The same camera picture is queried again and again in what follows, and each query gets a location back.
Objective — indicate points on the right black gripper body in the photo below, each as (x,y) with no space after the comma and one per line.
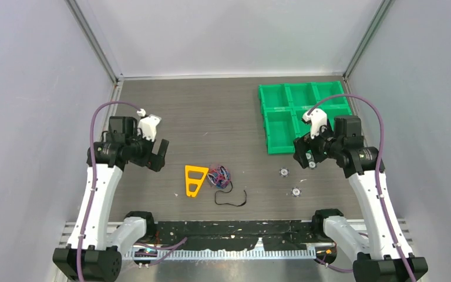
(322,147)

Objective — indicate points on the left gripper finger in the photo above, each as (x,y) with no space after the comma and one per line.
(162,149)
(155,162)

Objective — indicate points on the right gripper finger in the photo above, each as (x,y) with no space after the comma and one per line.
(301,158)
(301,145)

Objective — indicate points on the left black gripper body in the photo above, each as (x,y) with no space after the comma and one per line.
(141,150)

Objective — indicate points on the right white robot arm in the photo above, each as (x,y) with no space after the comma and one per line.
(383,254)

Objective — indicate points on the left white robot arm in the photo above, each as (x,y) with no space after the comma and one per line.
(91,253)

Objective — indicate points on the poker chip centre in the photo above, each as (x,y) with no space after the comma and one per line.
(284,172)

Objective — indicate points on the poker chip lower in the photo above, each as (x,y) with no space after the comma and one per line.
(296,192)

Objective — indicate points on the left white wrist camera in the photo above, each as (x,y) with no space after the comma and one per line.
(148,125)

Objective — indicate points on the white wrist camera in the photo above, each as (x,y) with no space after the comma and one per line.
(148,125)
(316,118)

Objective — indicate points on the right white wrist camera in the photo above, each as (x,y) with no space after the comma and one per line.
(316,118)

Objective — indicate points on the yellow triangular plastic frame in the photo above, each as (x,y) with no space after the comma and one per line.
(194,184)

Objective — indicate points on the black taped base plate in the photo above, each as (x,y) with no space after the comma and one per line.
(239,235)

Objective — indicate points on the slotted aluminium cable duct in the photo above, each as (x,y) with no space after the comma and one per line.
(254,254)

